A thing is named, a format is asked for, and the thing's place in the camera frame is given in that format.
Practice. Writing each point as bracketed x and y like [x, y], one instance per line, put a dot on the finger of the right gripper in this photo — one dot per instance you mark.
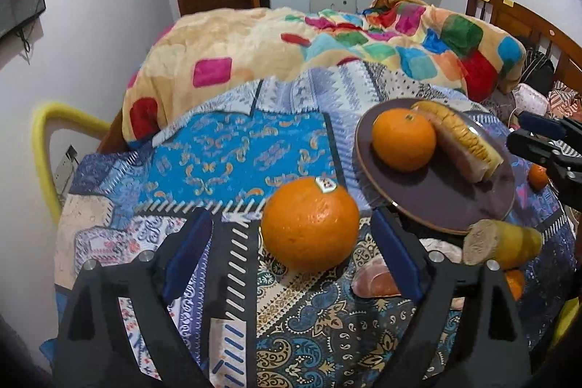
[564, 129]
[563, 171]

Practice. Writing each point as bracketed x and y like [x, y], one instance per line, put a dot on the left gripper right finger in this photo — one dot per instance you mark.
[489, 349]

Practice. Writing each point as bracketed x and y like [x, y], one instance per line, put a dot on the small tangerine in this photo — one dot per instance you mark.
[537, 177]
[516, 282]

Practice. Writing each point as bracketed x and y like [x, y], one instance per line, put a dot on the pomelo segment large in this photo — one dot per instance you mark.
[475, 158]

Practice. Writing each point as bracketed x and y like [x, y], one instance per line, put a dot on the sugarcane piece front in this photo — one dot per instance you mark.
[510, 245]

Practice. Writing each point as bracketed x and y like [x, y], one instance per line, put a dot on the pomelo segment small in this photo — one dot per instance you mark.
[374, 280]

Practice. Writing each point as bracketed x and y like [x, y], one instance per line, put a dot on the large orange back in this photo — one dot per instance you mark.
[403, 139]

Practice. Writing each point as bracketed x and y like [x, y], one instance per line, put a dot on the large orange with sticker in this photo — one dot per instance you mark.
[310, 225]

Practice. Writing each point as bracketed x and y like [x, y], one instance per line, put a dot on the striped cloth bag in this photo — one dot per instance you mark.
[565, 102]

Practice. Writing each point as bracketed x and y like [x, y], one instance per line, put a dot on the pink quilted pouch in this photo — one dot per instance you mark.
[530, 100]

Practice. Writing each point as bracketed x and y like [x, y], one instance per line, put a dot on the black bag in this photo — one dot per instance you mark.
[538, 72]

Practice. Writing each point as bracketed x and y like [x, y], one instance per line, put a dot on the wooden bed headboard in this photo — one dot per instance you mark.
[520, 21]

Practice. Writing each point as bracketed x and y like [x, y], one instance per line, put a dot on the dark purple round plate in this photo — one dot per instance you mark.
[437, 196]

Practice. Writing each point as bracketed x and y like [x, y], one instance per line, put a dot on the blue patterned patchwork bedsheet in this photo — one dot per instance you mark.
[162, 278]

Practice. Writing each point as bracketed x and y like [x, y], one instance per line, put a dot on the colourful patchwork blanket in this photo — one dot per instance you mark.
[205, 54]

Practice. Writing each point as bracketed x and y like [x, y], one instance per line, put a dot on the yellow foam padded rail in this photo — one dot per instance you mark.
[48, 119]

